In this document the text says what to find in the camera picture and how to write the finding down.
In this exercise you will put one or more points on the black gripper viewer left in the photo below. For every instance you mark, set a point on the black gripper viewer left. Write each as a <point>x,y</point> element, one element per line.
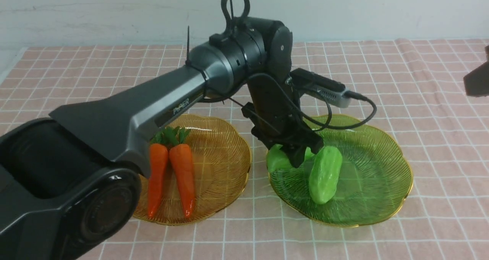
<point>277,118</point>

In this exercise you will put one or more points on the green toy cucumber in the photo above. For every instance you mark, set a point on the green toy cucumber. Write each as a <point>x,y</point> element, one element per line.
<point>324,175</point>
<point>277,160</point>

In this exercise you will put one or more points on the toy carrot with long leaves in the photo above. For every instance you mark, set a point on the toy carrot with long leaves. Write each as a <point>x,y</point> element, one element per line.
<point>181,160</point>

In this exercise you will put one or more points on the toy carrot with short leaves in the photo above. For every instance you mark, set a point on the toy carrot with short leaves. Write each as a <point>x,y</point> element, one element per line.
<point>159,157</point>

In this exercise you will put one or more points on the black robot arm viewer left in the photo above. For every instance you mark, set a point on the black robot arm viewer left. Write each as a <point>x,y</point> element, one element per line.
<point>71,180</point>

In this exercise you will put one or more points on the black robot arm viewer right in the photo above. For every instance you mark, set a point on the black robot arm viewer right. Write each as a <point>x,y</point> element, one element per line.
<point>476,82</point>

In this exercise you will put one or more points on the green plastic plate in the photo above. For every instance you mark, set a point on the green plastic plate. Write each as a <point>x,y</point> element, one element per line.
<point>375,179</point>

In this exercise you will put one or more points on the amber plastic plate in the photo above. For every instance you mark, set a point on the amber plastic plate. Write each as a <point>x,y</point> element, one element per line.
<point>222,160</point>

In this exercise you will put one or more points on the pink checkered tablecloth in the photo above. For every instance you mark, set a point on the pink checkered tablecloth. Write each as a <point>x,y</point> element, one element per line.
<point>418,89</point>

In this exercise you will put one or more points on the grey wrist camera viewer left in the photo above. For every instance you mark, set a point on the grey wrist camera viewer left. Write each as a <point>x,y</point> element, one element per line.
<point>319,87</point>

